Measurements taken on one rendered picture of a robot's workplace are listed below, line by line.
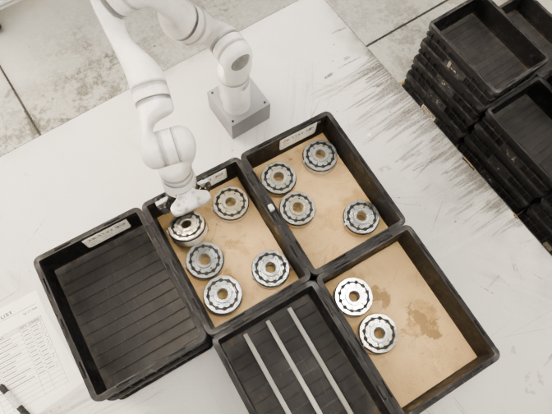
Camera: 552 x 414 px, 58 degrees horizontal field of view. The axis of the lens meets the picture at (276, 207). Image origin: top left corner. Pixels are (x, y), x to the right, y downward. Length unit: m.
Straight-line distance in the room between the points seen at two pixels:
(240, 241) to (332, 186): 0.32
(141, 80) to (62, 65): 1.91
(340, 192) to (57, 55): 1.88
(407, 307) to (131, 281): 0.75
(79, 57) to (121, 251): 1.61
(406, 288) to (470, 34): 1.29
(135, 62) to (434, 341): 1.01
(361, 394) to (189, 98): 1.09
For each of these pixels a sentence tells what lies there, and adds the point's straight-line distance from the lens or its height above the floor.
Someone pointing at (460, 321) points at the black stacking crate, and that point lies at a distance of 1.43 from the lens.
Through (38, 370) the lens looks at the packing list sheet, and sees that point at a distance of 1.61.
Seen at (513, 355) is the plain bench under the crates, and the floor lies 0.70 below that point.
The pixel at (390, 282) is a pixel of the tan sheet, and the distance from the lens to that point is 1.43.
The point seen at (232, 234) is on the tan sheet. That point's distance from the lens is 1.42.
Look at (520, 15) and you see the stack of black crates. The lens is 2.87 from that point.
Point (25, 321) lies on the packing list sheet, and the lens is 1.64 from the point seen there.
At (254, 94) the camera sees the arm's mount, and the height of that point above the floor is 0.79.
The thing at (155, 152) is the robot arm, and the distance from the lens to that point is 0.95.
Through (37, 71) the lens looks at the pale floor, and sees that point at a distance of 2.91.
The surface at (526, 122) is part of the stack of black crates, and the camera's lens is 2.37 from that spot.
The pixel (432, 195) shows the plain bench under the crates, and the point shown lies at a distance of 1.69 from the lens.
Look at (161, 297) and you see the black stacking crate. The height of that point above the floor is 0.83.
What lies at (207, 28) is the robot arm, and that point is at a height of 1.24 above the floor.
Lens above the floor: 2.19
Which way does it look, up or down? 69 degrees down
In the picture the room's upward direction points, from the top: 5 degrees clockwise
